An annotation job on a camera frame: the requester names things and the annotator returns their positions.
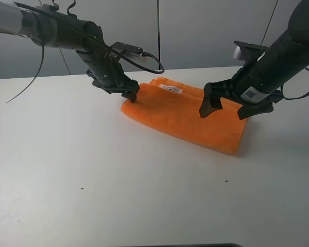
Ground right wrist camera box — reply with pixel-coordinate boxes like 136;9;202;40
233;41;268;62

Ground white towel label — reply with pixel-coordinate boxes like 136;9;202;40
159;84;183;94

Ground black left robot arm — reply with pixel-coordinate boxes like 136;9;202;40
0;1;143;102

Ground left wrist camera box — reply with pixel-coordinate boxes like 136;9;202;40
111;42;147;63

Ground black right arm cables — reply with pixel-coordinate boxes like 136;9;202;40
280;67;309;101

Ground black left camera cable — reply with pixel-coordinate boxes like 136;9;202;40
5;2;165;103

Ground orange microfibre towel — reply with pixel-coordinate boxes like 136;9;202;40
121;77;247;155

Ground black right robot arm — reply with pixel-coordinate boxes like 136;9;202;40
199;1;309;119

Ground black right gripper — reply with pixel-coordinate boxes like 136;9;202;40
199;48;306;120

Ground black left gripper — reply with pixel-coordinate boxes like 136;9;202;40
77;51;140;103

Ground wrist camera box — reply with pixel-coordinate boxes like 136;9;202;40
233;41;268;62
111;42;147;63

